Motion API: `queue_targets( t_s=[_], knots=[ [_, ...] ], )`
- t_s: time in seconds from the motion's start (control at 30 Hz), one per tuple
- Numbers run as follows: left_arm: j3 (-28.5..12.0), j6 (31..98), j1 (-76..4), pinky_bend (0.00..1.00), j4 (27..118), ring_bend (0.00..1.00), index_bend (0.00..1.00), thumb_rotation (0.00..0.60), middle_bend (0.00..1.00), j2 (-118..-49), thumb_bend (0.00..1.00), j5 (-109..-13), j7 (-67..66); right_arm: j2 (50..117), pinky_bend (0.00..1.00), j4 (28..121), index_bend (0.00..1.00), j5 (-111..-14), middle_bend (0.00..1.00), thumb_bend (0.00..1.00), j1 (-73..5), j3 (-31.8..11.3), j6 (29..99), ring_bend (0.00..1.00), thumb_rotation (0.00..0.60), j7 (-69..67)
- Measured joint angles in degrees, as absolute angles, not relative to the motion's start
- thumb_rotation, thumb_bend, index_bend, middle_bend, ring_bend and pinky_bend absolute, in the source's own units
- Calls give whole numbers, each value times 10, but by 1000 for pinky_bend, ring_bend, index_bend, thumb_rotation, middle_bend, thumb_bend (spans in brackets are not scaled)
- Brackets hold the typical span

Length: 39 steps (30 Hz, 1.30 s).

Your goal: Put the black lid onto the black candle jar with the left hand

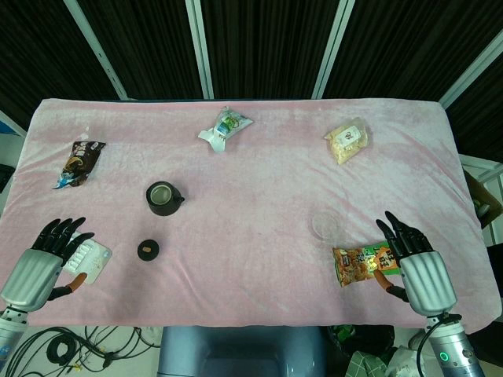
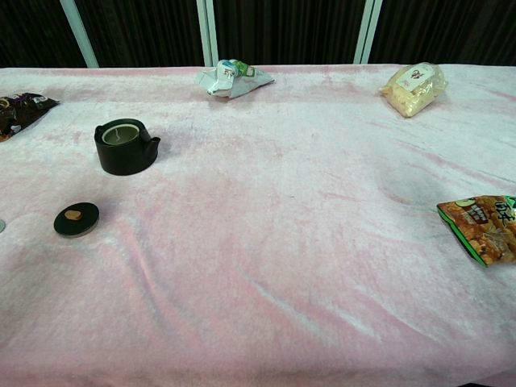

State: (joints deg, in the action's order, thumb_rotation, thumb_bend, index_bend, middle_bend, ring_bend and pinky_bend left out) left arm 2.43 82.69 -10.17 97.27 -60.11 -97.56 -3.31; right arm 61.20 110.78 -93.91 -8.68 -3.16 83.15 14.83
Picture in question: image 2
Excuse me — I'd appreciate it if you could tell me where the small dark lid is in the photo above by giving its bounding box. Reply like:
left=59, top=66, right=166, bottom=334
left=53, top=201, right=101, bottom=239

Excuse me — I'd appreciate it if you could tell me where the black teapot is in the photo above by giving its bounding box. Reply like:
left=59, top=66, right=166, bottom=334
left=94, top=118, right=162, bottom=177

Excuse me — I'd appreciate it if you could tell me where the pink plush table cloth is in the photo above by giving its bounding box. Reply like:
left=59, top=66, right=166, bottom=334
left=0, top=63, right=516, bottom=387

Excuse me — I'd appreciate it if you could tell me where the crumpled white green snack bag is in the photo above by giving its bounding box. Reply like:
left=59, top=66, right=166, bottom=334
left=194, top=59, right=277, bottom=99

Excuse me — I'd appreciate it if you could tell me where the black pleated curtain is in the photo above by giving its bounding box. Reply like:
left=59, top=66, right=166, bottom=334
left=0, top=0, right=516, bottom=69

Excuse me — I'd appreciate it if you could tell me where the clear bag of yellow snacks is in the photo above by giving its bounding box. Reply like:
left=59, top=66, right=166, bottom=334
left=379, top=62, right=449, bottom=119

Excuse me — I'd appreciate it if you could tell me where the orange green snack bag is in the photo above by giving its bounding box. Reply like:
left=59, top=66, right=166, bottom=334
left=436, top=194, right=516, bottom=268

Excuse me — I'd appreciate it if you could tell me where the dark brown snack bag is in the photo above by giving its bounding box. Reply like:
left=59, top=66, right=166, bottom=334
left=0, top=92, right=60, bottom=143

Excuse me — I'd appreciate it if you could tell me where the white frame post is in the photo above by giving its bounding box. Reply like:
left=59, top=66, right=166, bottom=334
left=196, top=0, right=221, bottom=68
left=353, top=0, right=383, bottom=65
left=59, top=0, right=100, bottom=69

